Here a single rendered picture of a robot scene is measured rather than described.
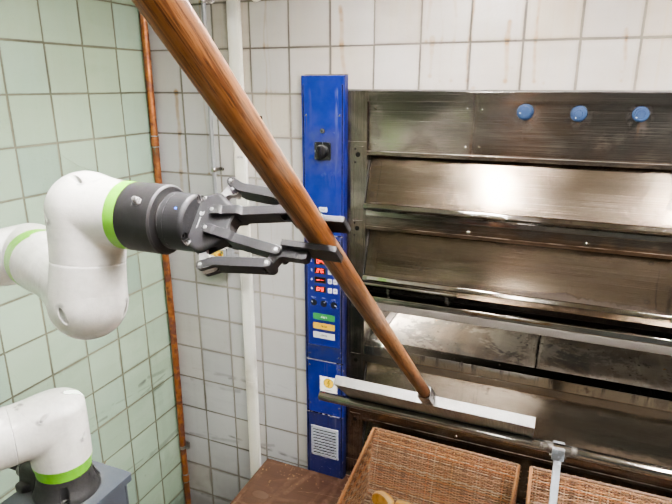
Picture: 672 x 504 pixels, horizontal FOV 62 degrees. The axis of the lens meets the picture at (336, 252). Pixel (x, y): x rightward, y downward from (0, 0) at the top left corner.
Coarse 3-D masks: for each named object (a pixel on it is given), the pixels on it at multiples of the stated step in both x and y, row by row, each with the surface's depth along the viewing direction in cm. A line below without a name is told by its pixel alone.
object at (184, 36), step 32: (160, 0) 34; (160, 32) 36; (192, 32) 37; (192, 64) 39; (224, 64) 41; (224, 96) 42; (256, 128) 46; (256, 160) 49; (288, 192) 54; (320, 224) 61; (352, 288) 76; (384, 320) 92; (416, 384) 129
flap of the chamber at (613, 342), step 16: (352, 304) 191; (384, 304) 186; (464, 304) 195; (448, 320) 179; (464, 320) 177; (480, 320) 175; (496, 320) 173; (560, 320) 180; (576, 320) 181; (560, 336) 166; (576, 336) 165; (592, 336) 163; (656, 336) 167; (656, 352) 157
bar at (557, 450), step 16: (336, 400) 176; (352, 400) 175; (400, 416) 169; (416, 416) 167; (432, 416) 166; (464, 432) 162; (480, 432) 160; (496, 432) 159; (544, 448) 153; (560, 448) 152; (576, 448) 151; (560, 464) 152; (608, 464) 148; (624, 464) 146; (640, 464) 145
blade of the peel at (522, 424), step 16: (336, 384) 160; (352, 384) 159; (368, 384) 158; (368, 400) 173; (384, 400) 164; (400, 400) 156; (416, 400) 152; (448, 400) 150; (448, 416) 161; (464, 416) 153; (480, 416) 146; (496, 416) 145; (512, 416) 144; (528, 416) 143; (512, 432) 157; (528, 432) 150
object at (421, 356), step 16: (368, 352) 211; (384, 352) 208; (416, 352) 204; (432, 352) 204; (448, 368) 200; (464, 368) 197; (480, 368) 195; (496, 368) 193; (512, 368) 193; (528, 368) 193; (528, 384) 190; (544, 384) 187; (560, 384) 185; (576, 384) 183; (592, 384) 183; (608, 384) 183; (624, 384) 183; (624, 400) 179; (640, 400) 177; (656, 400) 175
